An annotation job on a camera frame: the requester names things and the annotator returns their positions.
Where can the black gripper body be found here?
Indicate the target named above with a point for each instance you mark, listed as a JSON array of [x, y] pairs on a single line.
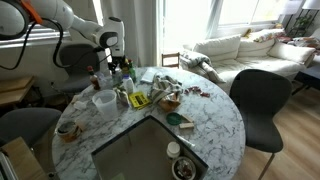
[[116, 63]]

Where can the clear plastic cup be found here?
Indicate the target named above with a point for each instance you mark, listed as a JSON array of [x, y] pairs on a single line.
[[106, 103]]

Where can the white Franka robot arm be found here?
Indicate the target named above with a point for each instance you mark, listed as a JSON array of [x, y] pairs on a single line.
[[18, 18]]

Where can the green glass bottle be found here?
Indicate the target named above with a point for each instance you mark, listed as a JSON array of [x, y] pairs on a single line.
[[132, 71]]

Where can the white bottle blue cap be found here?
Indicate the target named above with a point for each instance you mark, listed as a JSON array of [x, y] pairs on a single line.
[[128, 84]]

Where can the red cap sauce bottle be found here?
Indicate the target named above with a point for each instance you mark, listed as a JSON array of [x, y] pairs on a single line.
[[93, 78]]

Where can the white paper sheet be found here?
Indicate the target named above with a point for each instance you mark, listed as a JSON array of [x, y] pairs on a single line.
[[149, 75]]

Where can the grey chair by window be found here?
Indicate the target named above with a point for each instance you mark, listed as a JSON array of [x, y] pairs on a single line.
[[77, 57]]

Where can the yellow black packet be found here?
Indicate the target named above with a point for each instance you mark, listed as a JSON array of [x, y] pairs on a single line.
[[139, 100]]

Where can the striped crumpled cloth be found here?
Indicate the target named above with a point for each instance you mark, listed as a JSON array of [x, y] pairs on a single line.
[[164, 85]]

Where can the small clear plastic container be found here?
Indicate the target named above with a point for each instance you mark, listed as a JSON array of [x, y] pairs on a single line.
[[79, 105]]

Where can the small wooden chair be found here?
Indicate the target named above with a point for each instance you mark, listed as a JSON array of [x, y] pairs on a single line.
[[170, 59]]

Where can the folded grey blanket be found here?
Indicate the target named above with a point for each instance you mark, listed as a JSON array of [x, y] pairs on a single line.
[[200, 64]]

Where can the red wrappers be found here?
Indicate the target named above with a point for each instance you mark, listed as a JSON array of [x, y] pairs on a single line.
[[197, 90]]

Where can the small wooden block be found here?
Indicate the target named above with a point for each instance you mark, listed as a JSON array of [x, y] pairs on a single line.
[[186, 125]]

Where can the grey chair front left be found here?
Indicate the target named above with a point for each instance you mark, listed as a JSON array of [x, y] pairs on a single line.
[[29, 123]]

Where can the white jar in box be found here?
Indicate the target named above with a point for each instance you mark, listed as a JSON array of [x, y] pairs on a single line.
[[173, 150]]

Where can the white sofa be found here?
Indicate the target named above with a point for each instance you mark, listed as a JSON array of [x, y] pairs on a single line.
[[230, 55]]

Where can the bowl in box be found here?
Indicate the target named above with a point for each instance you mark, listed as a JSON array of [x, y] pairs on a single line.
[[183, 168]]

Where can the dark grey chair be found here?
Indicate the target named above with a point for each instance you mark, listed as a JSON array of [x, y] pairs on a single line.
[[259, 95]]

